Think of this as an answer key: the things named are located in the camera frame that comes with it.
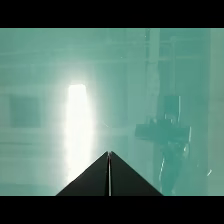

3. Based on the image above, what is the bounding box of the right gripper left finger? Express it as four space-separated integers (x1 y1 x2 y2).
55 151 110 197

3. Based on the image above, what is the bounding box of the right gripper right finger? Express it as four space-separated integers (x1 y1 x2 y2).
109 150 164 197

